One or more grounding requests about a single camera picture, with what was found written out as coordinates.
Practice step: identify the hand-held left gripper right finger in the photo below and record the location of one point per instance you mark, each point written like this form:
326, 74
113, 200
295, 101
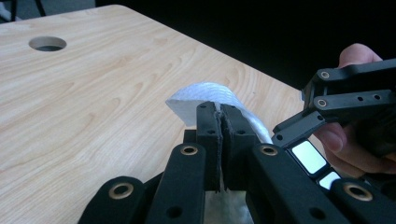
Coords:
236, 149

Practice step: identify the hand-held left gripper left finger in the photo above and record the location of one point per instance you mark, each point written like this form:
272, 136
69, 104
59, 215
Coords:
211, 149

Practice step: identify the white wet wipe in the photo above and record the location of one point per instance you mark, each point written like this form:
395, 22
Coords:
193, 99

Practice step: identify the black folding chair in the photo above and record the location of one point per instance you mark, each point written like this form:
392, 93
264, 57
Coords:
13, 9

